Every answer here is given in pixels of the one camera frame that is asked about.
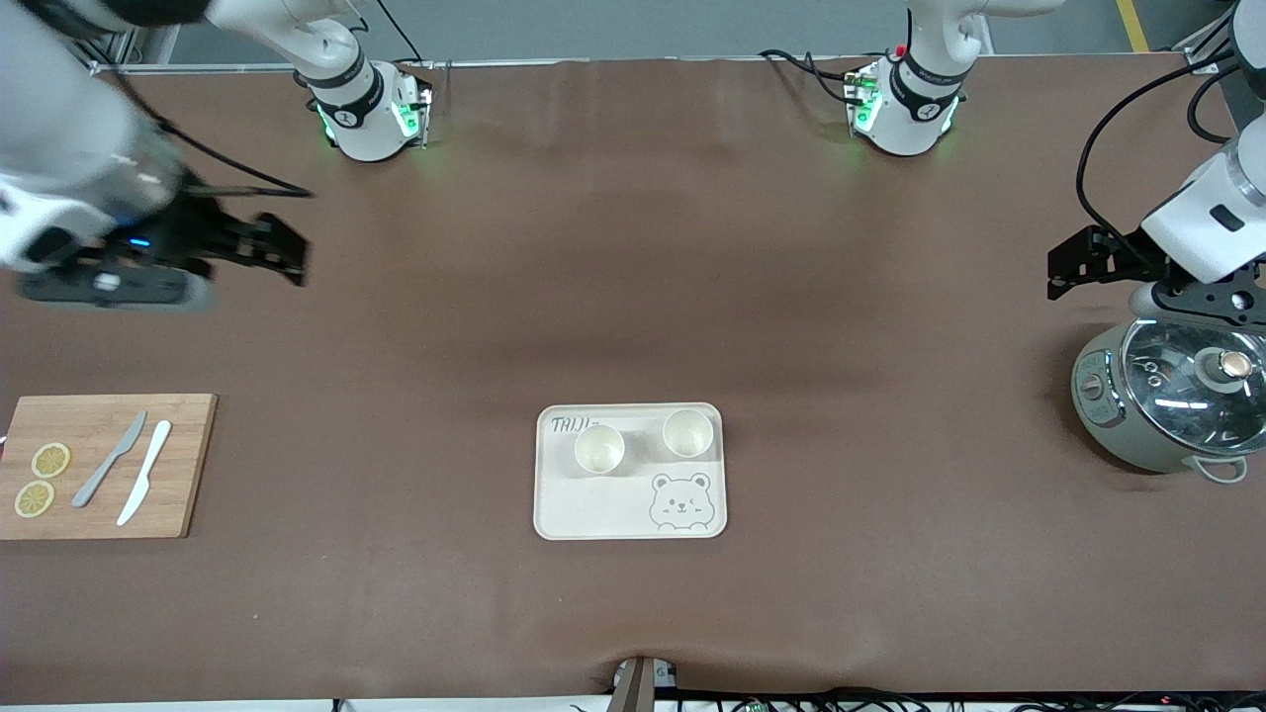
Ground white IKEA cup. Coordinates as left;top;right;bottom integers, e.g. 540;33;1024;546
574;423;627;476
661;408;716;461

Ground cream tray with bear print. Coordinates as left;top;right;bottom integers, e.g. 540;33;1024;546
533;402;728;541

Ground glass pot lid with knob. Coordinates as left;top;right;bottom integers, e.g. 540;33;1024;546
1121;314;1266;456

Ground grey-green electric cooking pot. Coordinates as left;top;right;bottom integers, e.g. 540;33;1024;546
1071;318;1266;486

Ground bamboo cutting board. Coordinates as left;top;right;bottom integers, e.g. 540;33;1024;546
0;394;219;541

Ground white plastic knife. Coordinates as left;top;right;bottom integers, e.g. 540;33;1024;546
117;420;173;527

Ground grey plastic knife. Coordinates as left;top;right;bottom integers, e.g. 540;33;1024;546
71;410;148;509

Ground brown table cover mat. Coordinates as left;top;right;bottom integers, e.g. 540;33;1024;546
0;54;1266;705

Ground long black left arm cable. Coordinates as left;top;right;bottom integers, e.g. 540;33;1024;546
1077;54;1237;254

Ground short black left arm cable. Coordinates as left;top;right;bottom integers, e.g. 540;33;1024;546
1187;64;1237;145

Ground aluminium frame profile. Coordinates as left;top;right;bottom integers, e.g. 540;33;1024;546
87;22;181;72
1182;0;1237;76

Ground black cable at right arm base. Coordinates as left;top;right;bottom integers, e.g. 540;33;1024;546
368;0;441;70

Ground black cables at left arm base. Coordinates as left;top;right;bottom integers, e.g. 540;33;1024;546
759;47;871;105

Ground camera mount at table edge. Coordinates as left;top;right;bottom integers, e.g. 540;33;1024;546
608;655;681;712

